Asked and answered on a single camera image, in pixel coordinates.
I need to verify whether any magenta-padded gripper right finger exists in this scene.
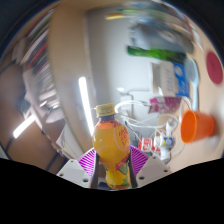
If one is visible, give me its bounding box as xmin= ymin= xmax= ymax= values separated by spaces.
xmin=128 ymin=145 xmax=173 ymax=188

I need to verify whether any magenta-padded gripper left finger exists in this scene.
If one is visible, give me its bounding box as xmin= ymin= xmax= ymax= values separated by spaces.
xmin=56 ymin=148 xmax=100 ymax=189

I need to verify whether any yellow drink bottle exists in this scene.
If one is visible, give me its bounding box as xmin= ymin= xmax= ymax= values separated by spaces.
xmin=91 ymin=102 xmax=131 ymax=190

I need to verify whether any red and white canister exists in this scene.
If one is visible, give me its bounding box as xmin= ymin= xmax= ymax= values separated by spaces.
xmin=137 ymin=137 xmax=154 ymax=154

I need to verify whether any orange plastic cup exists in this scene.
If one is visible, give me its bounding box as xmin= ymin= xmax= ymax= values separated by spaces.
xmin=180 ymin=110 xmax=216 ymax=144

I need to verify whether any ceiling light tube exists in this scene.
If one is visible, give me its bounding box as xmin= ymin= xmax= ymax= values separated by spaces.
xmin=12 ymin=114 xmax=36 ymax=139

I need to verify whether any white light bar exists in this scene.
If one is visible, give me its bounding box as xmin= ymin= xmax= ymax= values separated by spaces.
xmin=78 ymin=76 xmax=95 ymax=137

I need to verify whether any magenta pouch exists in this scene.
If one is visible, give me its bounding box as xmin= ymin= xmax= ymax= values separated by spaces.
xmin=148 ymin=96 xmax=183 ymax=115

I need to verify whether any white and blue carton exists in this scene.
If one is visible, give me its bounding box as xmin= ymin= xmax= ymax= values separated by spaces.
xmin=151 ymin=60 xmax=192 ymax=99

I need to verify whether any dark green glass bottle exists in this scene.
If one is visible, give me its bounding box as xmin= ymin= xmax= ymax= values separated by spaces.
xmin=126 ymin=45 xmax=188 ymax=64

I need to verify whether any flat round red coaster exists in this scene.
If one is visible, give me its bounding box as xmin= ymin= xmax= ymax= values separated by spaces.
xmin=205 ymin=50 xmax=224 ymax=85

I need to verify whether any grey shaker bottle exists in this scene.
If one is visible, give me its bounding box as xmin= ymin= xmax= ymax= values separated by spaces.
xmin=129 ymin=19 xmax=194 ymax=54

